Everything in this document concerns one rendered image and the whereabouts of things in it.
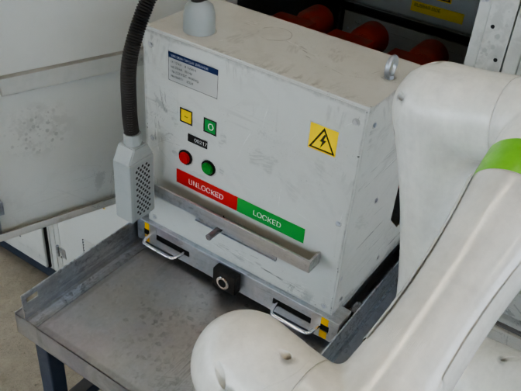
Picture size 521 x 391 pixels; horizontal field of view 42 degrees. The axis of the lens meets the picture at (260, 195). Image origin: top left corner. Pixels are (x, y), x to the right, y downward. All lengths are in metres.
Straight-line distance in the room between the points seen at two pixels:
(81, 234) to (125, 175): 1.12
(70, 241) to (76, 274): 1.03
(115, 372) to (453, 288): 0.84
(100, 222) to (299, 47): 1.25
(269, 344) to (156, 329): 0.81
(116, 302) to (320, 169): 0.56
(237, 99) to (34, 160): 0.59
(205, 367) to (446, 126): 0.41
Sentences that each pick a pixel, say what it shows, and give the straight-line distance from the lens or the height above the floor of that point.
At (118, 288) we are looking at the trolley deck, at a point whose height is 0.85.
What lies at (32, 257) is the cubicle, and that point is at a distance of 2.85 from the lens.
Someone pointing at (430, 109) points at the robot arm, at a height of 1.52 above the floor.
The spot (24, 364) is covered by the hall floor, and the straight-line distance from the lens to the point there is 2.56.
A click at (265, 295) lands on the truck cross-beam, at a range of 1.45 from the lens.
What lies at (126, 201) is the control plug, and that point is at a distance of 1.42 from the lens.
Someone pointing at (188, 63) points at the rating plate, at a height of 1.35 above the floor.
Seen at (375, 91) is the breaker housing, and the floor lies 1.39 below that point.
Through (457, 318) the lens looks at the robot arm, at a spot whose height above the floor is 1.45.
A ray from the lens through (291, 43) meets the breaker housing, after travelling 1.32.
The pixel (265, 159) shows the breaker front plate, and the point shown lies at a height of 1.22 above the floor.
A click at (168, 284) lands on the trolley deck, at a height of 0.85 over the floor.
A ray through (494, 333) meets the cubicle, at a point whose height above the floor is 0.78.
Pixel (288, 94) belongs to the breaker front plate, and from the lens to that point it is 1.18.
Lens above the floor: 1.90
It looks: 36 degrees down
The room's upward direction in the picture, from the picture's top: 5 degrees clockwise
